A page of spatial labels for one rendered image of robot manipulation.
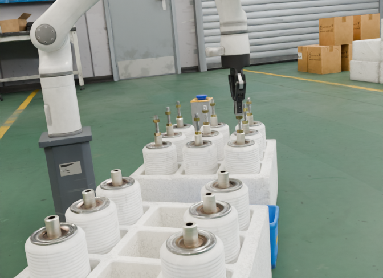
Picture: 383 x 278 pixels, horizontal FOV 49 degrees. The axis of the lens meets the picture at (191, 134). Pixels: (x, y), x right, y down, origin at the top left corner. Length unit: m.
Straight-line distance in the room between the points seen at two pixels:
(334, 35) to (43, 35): 4.06
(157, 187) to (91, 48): 5.12
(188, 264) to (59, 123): 0.74
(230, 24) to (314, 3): 6.09
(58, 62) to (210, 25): 5.27
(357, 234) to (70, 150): 0.82
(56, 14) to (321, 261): 0.92
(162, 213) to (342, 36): 4.23
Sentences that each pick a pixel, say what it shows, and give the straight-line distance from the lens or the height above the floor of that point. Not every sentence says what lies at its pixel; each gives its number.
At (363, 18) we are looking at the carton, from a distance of 5.20.
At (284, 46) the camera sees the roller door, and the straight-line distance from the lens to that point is 6.89.
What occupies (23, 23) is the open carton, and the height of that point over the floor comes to 0.87.
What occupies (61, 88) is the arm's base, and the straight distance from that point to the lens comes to 1.24.
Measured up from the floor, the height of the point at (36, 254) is 0.24.
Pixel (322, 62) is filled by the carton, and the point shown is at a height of 0.12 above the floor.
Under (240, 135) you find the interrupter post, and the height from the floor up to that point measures 0.28.
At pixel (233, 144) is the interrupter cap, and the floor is 0.25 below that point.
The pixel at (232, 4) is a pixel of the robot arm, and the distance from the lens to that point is 1.08.
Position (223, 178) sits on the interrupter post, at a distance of 0.84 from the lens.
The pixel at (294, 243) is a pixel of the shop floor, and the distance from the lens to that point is 1.17.
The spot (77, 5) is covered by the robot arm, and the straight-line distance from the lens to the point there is 1.21.
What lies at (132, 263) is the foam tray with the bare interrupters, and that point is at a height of 0.18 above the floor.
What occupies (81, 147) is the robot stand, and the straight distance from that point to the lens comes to 1.25.
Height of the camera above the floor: 0.55
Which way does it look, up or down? 13 degrees down
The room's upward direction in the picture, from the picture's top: 5 degrees counter-clockwise
